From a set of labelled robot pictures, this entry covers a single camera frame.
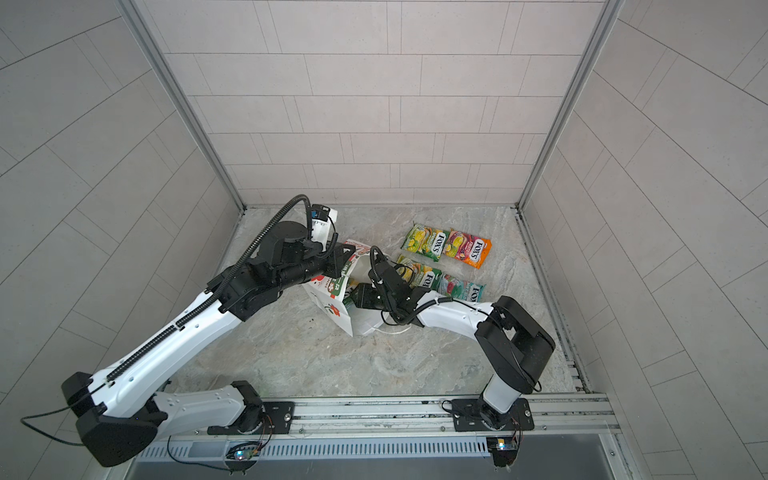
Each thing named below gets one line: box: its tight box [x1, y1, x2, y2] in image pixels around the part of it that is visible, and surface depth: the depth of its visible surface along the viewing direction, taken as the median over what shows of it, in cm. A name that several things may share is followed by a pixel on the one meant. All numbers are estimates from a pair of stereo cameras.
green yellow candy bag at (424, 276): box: [395, 254, 442, 292], surface depth 96 cm
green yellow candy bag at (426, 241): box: [400, 222, 451, 262], surface depth 104 cm
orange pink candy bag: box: [443, 230, 493, 269], surface depth 103 cm
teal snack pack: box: [438, 274, 487, 303], surface depth 93 cm
